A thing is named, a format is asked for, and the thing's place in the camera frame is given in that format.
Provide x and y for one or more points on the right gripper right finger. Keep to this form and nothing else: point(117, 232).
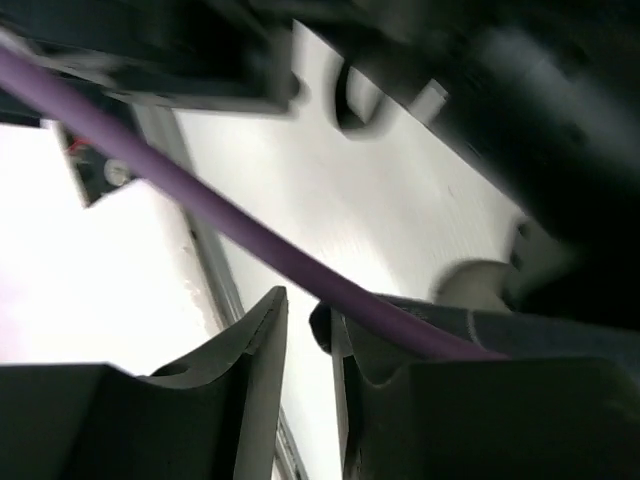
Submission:
point(523, 418)

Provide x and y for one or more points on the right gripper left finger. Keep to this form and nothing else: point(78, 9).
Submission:
point(211, 414)

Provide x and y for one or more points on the dark grey checked pillowcase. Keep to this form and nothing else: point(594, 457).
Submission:
point(517, 336)

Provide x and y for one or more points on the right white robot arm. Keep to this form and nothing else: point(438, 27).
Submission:
point(541, 97)

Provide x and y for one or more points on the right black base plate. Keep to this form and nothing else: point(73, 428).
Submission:
point(94, 175)

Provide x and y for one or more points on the aluminium front rail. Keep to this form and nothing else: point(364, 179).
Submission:
point(160, 128)

